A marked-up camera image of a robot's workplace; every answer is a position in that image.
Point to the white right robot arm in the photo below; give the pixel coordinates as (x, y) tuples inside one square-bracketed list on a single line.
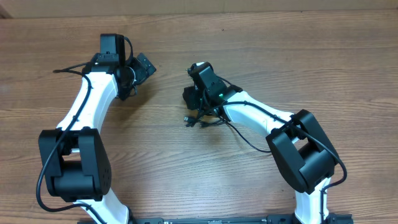
[(303, 153)]

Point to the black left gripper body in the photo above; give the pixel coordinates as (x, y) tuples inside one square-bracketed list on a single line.
[(137, 73)]

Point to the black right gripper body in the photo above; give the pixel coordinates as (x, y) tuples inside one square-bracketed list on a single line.
[(195, 98)]

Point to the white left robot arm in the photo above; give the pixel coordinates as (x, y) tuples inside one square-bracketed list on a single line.
[(76, 171)]

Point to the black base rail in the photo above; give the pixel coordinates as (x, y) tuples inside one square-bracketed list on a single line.
[(214, 221)]

